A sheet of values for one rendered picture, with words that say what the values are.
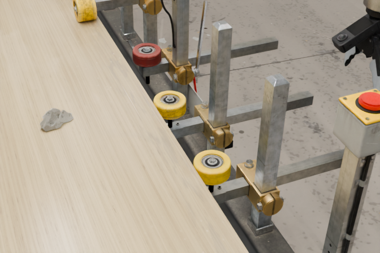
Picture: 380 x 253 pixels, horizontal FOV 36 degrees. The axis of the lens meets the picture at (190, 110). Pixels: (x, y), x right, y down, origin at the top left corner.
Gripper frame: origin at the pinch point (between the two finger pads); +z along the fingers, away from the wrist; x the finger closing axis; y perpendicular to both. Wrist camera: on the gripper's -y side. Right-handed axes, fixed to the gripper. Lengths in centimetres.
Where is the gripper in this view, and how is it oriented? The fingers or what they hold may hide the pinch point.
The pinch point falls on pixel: (358, 82)
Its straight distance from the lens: 151.7
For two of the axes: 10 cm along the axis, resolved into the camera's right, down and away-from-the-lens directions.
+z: -0.1, 8.1, 5.8
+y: 9.4, -1.8, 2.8
